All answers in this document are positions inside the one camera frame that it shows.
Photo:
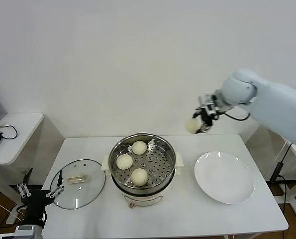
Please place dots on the white side table with label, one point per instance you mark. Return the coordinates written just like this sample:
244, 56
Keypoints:
289, 194

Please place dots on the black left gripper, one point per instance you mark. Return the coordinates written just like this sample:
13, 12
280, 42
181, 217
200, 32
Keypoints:
35, 201

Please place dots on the light blue right robot arm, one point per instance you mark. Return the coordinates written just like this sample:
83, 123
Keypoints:
274, 104

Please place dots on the white wall outlet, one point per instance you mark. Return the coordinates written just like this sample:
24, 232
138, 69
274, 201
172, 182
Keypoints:
24, 171

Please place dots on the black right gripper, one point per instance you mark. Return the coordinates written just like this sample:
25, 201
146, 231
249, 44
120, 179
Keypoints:
207, 120

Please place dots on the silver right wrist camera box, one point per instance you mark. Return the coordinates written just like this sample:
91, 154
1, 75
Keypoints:
210, 104

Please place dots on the perforated stainless steamer basket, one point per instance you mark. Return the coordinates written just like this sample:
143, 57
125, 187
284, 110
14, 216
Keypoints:
157, 169

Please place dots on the white steamed baozi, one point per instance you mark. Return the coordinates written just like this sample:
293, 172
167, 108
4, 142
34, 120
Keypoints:
139, 177
193, 125
124, 161
138, 148

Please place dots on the stainless steel steamer pot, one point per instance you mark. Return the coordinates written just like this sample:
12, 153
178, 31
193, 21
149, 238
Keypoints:
142, 199

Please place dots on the black floor bar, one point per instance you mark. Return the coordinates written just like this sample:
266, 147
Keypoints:
284, 182
35, 187

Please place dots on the white round plate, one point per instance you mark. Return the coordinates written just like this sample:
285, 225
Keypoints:
223, 178

